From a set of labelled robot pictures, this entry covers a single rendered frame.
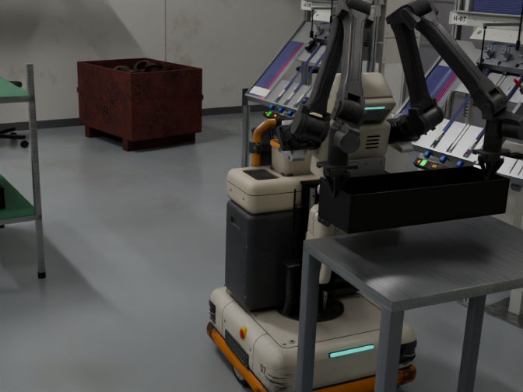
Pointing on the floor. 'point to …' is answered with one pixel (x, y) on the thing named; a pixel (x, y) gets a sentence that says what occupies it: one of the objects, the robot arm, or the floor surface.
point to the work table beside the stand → (412, 283)
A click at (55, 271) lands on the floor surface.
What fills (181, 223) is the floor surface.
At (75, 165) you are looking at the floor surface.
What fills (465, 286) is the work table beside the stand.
